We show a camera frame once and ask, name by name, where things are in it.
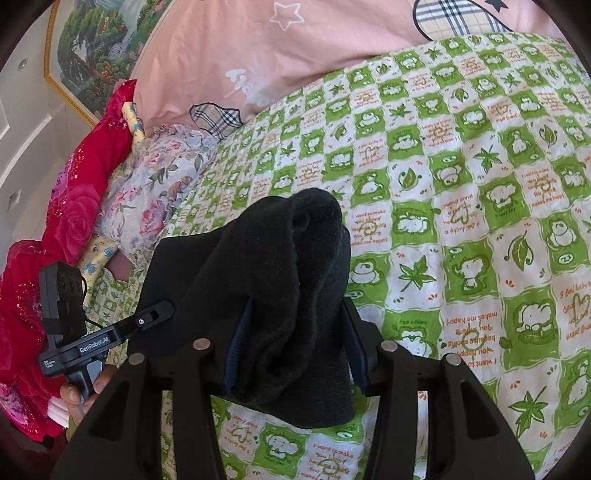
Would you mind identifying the red floral quilt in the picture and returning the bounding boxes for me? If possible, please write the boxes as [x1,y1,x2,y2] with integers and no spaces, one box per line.
[0,78,139,444]

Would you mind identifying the framed landscape painting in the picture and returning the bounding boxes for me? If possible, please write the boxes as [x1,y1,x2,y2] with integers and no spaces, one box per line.
[44,0,185,127]

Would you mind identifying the person's left hand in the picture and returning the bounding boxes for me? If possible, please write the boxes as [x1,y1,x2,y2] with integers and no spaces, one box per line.
[59,367,116,428]

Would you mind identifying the black pants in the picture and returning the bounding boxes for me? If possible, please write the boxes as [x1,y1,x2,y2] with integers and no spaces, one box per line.
[127,187,356,429]

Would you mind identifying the yellow floral cloth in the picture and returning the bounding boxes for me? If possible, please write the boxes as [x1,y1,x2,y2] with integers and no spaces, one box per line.
[76,100,148,296]

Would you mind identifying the green checked cartoon bed sheet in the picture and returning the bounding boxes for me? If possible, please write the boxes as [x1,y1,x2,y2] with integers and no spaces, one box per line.
[69,32,591,480]

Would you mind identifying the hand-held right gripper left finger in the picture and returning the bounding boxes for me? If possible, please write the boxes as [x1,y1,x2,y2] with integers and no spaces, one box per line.
[51,300,254,480]

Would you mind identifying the pink cloth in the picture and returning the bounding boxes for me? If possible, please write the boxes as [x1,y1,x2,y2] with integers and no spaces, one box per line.
[108,251,139,282]

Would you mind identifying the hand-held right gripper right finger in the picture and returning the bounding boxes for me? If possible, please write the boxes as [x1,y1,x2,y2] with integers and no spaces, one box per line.
[342,298,536,480]

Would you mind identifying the pale floral pillow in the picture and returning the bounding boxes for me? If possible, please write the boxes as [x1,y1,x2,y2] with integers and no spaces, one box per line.
[95,124,220,268]

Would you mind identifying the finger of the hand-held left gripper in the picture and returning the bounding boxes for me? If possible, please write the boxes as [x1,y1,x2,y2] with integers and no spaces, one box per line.
[117,300,176,343]

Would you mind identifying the pink quilt with plaid hearts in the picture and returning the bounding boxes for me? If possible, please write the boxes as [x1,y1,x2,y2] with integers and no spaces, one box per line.
[129,0,573,139]

